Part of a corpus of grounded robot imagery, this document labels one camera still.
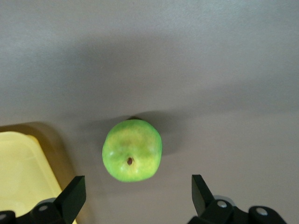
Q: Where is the yellow plastic tray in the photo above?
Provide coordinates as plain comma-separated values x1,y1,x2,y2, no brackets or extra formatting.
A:
0,131,78,224

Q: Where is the green apple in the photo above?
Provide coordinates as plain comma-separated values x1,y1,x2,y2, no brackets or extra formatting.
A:
102,119,163,183

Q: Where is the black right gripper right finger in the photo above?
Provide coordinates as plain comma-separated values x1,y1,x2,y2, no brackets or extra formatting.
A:
188,174,288,224

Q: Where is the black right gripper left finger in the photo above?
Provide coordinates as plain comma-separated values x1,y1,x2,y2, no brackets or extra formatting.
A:
0,176,86,224

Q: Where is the brown table cover mat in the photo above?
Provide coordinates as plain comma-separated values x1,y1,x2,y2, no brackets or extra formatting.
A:
0,0,299,224

